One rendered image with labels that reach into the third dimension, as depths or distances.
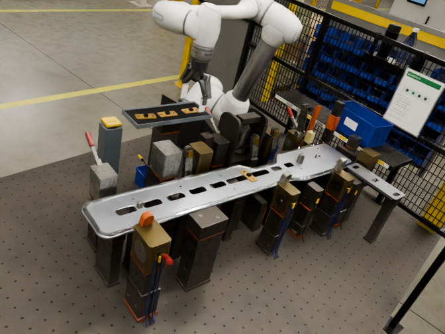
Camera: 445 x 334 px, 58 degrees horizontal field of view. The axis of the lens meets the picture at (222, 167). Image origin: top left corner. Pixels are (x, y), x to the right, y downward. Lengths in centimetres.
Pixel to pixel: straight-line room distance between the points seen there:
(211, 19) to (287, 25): 57
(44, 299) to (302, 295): 98
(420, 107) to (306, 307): 124
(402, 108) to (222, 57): 264
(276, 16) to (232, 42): 247
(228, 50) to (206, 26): 295
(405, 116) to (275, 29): 87
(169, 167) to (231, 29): 311
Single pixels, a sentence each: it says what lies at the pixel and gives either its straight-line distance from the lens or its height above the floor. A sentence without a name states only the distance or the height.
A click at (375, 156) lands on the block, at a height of 106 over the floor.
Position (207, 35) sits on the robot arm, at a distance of 162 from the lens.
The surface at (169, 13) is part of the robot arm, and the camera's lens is 168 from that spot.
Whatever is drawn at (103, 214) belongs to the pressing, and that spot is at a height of 100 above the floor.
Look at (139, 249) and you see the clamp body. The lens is 128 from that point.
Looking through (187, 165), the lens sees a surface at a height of 103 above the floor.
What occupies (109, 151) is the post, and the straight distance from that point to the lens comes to 164.
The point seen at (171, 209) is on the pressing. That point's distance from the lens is 145.
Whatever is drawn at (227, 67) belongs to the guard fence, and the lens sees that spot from 459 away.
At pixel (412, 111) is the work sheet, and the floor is 126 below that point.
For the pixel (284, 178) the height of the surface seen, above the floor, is 108.
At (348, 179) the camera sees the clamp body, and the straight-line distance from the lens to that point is 190.
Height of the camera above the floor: 192
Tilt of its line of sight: 32 degrees down
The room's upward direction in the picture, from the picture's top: 15 degrees clockwise
